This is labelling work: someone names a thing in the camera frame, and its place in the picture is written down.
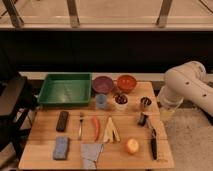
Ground orange carrot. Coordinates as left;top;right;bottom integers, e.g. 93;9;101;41
92;116;100;141

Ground yellow apple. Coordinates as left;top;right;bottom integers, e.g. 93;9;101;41
125;138;140;154

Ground blue plastic cup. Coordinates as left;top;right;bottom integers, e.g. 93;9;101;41
95;94;107;109

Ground black remote control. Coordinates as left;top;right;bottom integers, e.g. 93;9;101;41
56;111;69;132

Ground white cup with dark contents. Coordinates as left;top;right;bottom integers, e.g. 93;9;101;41
114;93;128;111

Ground black chair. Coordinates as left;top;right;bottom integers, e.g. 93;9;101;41
0;50;38;158

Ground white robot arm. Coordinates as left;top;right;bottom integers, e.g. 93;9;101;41
157;61;213;121

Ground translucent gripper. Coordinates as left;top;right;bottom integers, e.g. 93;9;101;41
160;99;183;122

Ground green plastic tray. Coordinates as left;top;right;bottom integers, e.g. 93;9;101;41
38;73;92;107

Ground purple bowl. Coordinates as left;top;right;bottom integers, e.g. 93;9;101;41
92;76;114;94

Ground blue sponge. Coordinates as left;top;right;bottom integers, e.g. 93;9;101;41
53;136;69;160

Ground small dark metal cup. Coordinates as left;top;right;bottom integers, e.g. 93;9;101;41
140;97;152;111

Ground grey cloth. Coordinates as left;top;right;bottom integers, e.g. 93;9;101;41
81;143;104;169

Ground metal fork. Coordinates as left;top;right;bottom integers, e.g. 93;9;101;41
78;112;84;141

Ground red bowl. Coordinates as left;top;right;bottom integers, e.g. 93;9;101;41
117;75;137;93

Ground black handled tool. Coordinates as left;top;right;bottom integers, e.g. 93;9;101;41
147;119;157;160

